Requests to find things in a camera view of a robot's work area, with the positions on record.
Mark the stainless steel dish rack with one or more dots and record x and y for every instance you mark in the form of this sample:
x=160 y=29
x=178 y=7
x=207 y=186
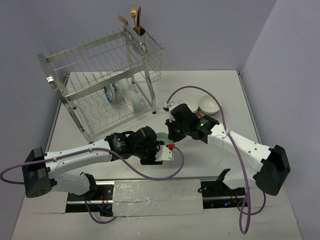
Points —
x=79 y=74

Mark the black mounting rail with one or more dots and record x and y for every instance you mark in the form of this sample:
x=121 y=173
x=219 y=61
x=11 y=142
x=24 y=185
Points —
x=214 y=192

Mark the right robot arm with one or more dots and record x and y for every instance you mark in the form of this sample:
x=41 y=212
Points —
x=268 y=166

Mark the blue floral bowl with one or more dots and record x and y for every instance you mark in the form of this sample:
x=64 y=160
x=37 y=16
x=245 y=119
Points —
x=111 y=92

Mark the gold fork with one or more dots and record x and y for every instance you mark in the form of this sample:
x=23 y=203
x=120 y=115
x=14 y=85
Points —
x=134 y=14

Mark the white bowl front stack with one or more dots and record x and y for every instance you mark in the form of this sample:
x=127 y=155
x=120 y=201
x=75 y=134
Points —
x=133 y=101

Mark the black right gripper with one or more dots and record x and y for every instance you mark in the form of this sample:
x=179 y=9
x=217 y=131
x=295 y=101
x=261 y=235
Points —
x=170 y=123

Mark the white bowl brown pattern stack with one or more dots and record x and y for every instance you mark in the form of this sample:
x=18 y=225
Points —
x=192 y=104

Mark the white bowl dark band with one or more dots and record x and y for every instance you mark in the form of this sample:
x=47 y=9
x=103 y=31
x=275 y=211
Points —
x=123 y=85

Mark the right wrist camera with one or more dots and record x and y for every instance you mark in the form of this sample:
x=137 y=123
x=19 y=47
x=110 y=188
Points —
x=168 y=106

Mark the white bowl orange stack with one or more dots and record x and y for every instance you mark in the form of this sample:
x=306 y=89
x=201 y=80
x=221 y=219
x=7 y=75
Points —
x=207 y=106

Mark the taped white cover sheet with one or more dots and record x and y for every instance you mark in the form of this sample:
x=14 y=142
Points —
x=157 y=198

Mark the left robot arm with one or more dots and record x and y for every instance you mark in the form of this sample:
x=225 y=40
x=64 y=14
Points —
x=45 y=172

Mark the gold knife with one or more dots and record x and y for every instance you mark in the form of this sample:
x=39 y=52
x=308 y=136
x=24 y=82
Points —
x=139 y=16

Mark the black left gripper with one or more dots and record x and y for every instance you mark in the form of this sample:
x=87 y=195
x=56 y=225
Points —
x=149 y=155

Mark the perforated steel cutlery holder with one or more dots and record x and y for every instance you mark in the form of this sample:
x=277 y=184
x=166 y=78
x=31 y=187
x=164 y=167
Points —
x=136 y=39

